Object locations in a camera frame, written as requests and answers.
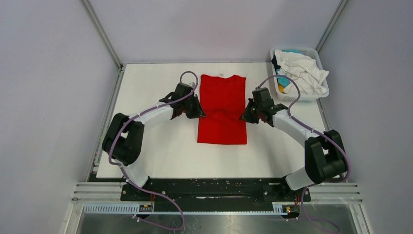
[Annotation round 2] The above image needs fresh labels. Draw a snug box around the orange garment in basket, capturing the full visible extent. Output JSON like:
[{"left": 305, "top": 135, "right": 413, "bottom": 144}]
[{"left": 278, "top": 83, "right": 284, "bottom": 93}]

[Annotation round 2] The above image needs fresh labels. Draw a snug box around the white t shirt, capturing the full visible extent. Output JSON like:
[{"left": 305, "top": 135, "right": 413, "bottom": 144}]
[{"left": 274, "top": 49, "right": 329, "bottom": 96}]

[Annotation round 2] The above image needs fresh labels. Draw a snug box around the white plastic laundry basket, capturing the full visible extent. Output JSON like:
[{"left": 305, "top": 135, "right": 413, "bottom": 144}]
[{"left": 270, "top": 48, "right": 329, "bottom": 101}]

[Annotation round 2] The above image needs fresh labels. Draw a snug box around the teal garment in basket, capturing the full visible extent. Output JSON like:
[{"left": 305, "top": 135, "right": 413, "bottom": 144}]
[{"left": 277, "top": 49, "right": 304, "bottom": 88}]

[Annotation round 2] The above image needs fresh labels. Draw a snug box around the black garment in basket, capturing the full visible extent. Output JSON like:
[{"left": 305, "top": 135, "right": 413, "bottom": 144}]
[{"left": 271, "top": 55, "right": 281, "bottom": 73}]

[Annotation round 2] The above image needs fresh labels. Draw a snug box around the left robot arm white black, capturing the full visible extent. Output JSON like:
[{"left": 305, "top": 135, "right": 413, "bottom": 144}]
[{"left": 102, "top": 82, "right": 206, "bottom": 200}]

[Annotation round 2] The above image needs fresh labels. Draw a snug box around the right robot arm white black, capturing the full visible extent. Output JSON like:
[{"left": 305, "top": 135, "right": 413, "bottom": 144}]
[{"left": 240, "top": 88, "right": 349, "bottom": 201}]

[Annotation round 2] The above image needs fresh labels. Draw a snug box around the white slotted cable duct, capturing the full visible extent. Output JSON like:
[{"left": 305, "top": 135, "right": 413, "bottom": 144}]
[{"left": 82, "top": 201, "right": 300, "bottom": 216}]

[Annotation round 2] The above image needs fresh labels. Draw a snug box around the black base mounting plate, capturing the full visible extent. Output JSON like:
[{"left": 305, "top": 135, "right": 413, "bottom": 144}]
[{"left": 120, "top": 178, "right": 311, "bottom": 212}]

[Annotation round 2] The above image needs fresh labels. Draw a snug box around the red t shirt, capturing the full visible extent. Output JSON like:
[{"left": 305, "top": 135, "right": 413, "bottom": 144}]
[{"left": 197, "top": 74, "right": 247, "bottom": 145}]

